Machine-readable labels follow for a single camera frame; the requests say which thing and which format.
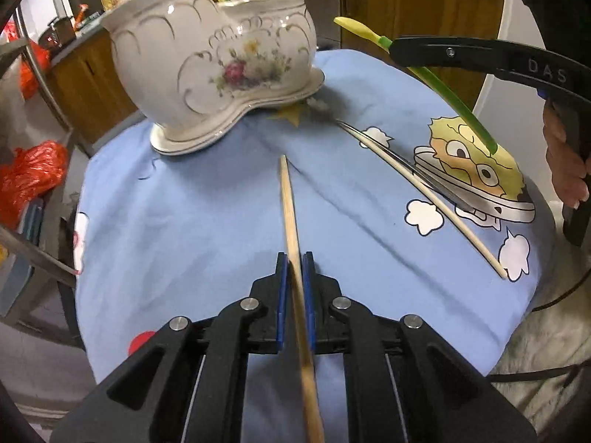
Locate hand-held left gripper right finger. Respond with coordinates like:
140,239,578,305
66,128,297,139
301,251,539,443

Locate dark red rice cooker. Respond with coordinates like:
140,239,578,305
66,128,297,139
39,16,78,50

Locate bulky red plastic bag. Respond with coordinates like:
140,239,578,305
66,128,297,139
0,141,71,230

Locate thin metal utensil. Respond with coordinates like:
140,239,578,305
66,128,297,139
307,96,472,209

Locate blue cartoon printed tablecloth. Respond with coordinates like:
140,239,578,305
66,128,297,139
74,48,555,443

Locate hanging red plastic bag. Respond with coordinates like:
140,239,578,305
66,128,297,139
17,41,52,101

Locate steel shelf rack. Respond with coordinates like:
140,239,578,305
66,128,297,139
0,7,89,349

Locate cream floral ceramic utensil holder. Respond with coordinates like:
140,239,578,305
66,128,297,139
99,0,326,156

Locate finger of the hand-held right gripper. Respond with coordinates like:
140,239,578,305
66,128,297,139
389,38,498,75

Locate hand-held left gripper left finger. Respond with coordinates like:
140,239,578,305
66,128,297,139
51,251,293,443

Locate long wooden chopstick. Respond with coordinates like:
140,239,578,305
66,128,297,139
279,155,327,443
355,128,508,280

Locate black cable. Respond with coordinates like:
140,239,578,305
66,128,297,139
488,267,591,385

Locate person's right hand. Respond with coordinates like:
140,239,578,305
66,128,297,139
543,100,591,210

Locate wooden kitchen cabinets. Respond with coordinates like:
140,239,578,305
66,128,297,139
45,0,507,145

